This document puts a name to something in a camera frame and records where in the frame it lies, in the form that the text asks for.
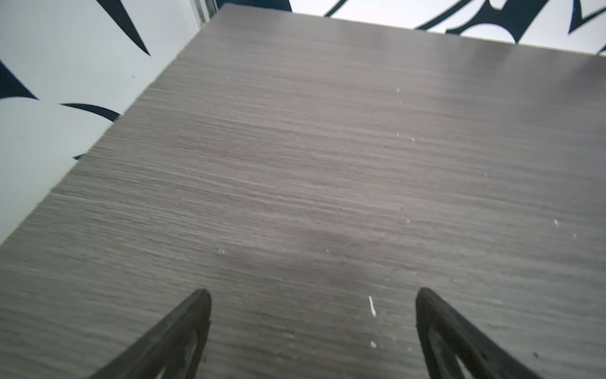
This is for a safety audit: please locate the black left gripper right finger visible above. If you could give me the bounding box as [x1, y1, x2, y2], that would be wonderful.
[415, 287, 540, 378]

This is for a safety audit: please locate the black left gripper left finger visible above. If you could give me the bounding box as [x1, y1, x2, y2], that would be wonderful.
[91, 289, 211, 378]

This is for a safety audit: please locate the aluminium corner frame post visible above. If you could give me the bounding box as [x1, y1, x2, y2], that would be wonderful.
[190, 0, 219, 25]

